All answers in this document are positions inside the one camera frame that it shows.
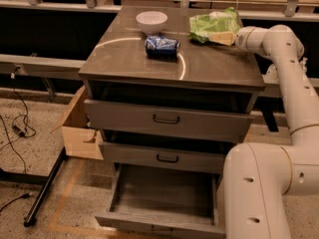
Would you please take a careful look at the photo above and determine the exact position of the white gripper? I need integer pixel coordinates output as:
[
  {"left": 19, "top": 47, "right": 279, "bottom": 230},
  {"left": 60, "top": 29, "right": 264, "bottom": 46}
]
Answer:
[{"left": 208, "top": 26, "right": 267, "bottom": 55}]

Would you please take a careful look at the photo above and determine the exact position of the green rice chip bag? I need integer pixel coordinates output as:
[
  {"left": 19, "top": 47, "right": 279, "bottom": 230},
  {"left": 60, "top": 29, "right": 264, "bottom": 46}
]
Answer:
[{"left": 189, "top": 7, "right": 241, "bottom": 43}]

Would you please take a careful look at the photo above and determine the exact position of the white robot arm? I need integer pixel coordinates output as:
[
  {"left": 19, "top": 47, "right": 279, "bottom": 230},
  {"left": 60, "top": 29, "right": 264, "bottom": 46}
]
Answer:
[{"left": 223, "top": 25, "right": 319, "bottom": 239}]

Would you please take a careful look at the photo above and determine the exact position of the grey drawer cabinet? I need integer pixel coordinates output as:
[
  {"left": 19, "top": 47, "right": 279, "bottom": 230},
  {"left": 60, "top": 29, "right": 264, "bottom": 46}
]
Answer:
[{"left": 78, "top": 6, "right": 266, "bottom": 191}]

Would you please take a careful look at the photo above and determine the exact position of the top grey drawer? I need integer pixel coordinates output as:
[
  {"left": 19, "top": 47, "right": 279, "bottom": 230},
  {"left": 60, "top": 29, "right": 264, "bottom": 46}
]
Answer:
[{"left": 84, "top": 100, "right": 252, "bottom": 143}]

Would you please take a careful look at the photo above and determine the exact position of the grey drawer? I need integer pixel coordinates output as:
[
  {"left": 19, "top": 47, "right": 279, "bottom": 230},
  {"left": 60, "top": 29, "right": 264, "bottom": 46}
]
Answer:
[
  {"left": 96, "top": 164, "right": 225, "bottom": 239},
  {"left": 99, "top": 141, "right": 225, "bottom": 174},
  {"left": 84, "top": 100, "right": 252, "bottom": 143}
]

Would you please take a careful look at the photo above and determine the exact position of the middle grey drawer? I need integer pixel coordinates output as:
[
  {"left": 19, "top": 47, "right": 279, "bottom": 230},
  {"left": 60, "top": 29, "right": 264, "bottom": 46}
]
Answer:
[{"left": 99, "top": 141, "right": 225, "bottom": 174}]

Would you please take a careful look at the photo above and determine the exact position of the bottom grey drawer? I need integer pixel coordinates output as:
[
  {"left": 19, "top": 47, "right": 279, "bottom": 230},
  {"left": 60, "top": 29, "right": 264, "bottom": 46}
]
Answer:
[{"left": 96, "top": 164, "right": 225, "bottom": 239}]

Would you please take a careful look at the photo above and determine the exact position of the blue soda can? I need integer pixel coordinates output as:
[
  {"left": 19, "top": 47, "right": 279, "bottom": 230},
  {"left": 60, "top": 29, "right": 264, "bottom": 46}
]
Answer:
[{"left": 145, "top": 35, "right": 179, "bottom": 58}]

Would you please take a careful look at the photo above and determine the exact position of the white bowl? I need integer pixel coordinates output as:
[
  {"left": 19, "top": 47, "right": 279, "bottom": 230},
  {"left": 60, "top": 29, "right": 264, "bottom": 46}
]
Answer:
[{"left": 136, "top": 11, "right": 167, "bottom": 35}]

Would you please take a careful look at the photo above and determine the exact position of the cardboard box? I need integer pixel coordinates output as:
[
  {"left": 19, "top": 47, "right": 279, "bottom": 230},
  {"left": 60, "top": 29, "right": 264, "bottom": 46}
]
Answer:
[{"left": 53, "top": 87, "right": 103, "bottom": 160}]

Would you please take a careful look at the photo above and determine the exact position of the black power adapter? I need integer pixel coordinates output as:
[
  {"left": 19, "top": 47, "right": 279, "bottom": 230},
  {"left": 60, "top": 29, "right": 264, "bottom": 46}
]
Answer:
[{"left": 12, "top": 125, "right": 25, "bottom": 137}]

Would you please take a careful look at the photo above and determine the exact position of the black metal floor stand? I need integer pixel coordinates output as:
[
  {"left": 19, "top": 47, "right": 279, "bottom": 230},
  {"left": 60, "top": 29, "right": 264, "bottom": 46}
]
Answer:
[{"left": 0, "top": 148, "right": 67, "bottom": 227}]

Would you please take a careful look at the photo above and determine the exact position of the black floor cable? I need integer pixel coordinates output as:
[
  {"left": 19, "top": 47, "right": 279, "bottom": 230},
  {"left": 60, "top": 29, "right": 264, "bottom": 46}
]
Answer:
[{"left": 0, "top": 65, "right": 37, "bottom": 214}]

